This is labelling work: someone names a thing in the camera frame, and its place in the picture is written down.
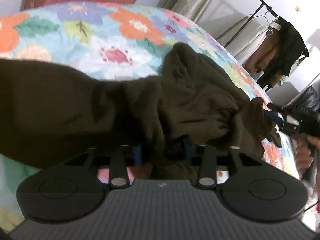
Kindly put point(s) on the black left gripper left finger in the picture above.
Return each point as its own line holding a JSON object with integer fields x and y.
{"x": 76, "y": 187}

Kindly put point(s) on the black clothes rack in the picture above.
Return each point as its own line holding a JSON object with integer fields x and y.
{"x": 244, "y": 37}

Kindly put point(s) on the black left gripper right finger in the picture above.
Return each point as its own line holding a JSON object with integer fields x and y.
{"x": 247, "y": 185}

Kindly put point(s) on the dark clothes on rack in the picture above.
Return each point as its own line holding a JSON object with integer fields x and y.
{"x": 277, "y": 55}

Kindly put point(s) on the person's right hand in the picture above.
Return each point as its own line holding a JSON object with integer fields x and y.
{"x": 303, "y": 157}

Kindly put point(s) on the floral quilt bedspread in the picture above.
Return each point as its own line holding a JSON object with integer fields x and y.
{"x": 111, "y": 41}

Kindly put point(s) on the dark brown garment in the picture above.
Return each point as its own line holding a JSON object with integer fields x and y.
{"x": 51, "y": 113}

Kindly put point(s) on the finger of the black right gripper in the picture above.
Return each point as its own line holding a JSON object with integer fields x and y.
{"x": 279, "y": 109}
{"x": 274, "y": 117}

